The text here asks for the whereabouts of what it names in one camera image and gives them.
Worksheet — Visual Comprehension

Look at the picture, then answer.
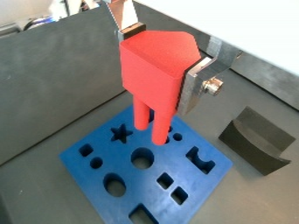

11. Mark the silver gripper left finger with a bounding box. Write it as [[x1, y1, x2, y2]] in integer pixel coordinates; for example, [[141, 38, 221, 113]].
[[104, 0, 146, 42]]

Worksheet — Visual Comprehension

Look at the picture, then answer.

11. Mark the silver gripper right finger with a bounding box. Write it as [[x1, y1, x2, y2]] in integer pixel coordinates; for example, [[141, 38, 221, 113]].
[[177, 37, 239, 116]]

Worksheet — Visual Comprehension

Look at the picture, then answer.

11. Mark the red three prong block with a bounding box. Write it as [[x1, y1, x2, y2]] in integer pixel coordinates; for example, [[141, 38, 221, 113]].
[[119, 31, 202, 145]]

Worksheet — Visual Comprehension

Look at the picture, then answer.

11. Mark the black curved foam piece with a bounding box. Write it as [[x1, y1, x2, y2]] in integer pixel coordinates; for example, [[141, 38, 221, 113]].
[[219, 107, 295, 176]]

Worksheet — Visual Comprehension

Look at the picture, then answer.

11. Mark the blue shape sorter board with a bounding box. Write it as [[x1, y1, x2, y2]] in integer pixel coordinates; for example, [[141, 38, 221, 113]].
[[60, 108, 233, 224]]

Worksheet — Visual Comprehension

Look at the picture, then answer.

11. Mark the dark grey foam wall panel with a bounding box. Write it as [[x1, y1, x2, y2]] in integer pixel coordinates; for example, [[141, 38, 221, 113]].
[[0, 5, 123, 165]]

